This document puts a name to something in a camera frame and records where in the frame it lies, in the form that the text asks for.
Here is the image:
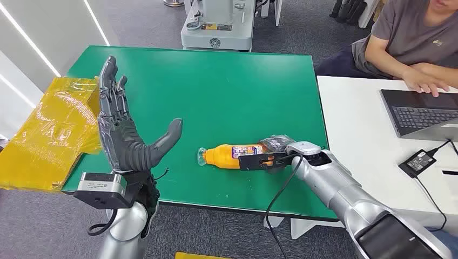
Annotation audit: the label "person's right hand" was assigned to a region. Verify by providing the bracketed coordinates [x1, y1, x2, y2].
[402, 69, 451, 98]

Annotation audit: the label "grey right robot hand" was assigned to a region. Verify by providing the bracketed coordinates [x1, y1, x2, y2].
[260, 134, 297, 155]

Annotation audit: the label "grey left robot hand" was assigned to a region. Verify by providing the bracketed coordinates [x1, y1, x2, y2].
[97, 55, 184, 174]

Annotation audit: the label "orange plastic bottle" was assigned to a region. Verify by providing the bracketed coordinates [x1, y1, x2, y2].
[197, 142, 269, 170]

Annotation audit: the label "dark grey laptop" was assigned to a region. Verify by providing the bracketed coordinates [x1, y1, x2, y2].
[380, 88, 458, 142]

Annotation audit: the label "person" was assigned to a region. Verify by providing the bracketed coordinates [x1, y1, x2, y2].
[314, 0, 458, 98]

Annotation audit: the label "yellow taped cardboard box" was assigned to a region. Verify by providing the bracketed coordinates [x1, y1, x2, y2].
[0, 76, 103, 194]

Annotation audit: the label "black power adapter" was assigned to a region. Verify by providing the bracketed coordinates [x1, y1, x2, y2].
[398, 149, 437, 179]

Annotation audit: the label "white cabinet corner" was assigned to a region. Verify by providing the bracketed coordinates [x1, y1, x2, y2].
[358, 0, 381, 29]

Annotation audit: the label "black chair base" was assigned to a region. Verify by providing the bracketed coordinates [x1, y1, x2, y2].
[329, 0, 368, 26]

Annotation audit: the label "grey machine base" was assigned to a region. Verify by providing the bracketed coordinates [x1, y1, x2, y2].
[180, 0, 257, 52]

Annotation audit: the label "white furniture legs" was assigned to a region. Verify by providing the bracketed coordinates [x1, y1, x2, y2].
[260, 0, 284, 26]

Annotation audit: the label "yellow taped box edge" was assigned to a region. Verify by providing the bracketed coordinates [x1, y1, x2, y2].
[174, 251, 232, 259]

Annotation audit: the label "person's leg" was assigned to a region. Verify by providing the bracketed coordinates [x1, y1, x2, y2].
[426, 227, 458, 259]

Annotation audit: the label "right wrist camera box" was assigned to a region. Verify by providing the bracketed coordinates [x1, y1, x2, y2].
[238, 151, 292, 172]

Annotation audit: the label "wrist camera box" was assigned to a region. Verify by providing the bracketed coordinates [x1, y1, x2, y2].
[73, 172, 134, 210]
[238, 151, 292, 172]

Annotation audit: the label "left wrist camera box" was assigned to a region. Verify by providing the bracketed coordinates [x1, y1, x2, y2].
[73, 172, 134, 210]

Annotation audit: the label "black laptop charging cable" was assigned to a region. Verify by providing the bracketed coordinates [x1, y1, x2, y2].
[429, 139, 458, 157]

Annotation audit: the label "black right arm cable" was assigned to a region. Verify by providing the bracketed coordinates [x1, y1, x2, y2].
[264, 153, 305, 259]

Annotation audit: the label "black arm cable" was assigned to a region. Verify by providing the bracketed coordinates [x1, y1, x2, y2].
[87, 208, 119, 237]
[264, 153, 305, 259]

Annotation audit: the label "white table leg bracket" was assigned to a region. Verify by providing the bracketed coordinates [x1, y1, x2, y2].
[264, 215, 346, 240]

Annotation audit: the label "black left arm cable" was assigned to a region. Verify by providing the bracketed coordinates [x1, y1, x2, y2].
[87, 208, 119, 237]

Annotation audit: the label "black adapter power cord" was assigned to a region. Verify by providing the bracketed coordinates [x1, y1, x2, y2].
[414, 176, 448, 233]

